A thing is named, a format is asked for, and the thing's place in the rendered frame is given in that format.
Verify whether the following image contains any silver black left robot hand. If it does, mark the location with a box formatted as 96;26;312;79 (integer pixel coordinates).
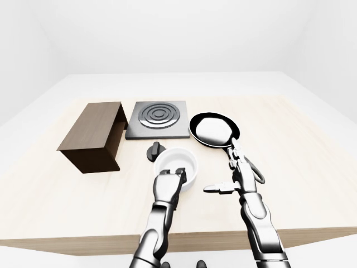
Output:
153;167;188;204

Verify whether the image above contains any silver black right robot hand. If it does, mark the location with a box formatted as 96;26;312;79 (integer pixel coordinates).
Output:
203;137;258;197

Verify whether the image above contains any white bowl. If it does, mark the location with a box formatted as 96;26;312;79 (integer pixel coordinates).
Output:
153;147;199;193

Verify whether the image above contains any dark brown wooden cabinet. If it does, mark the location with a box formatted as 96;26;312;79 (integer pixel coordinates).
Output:
56;101;129;175

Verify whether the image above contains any round black knob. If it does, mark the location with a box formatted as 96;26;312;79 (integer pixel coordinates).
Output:
146;141;166;162

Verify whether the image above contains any black frying pan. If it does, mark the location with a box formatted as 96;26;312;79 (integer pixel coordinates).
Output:
189;112;265;185

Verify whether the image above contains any flat dark stove plate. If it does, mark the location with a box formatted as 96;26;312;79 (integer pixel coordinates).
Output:
124;100;190;140

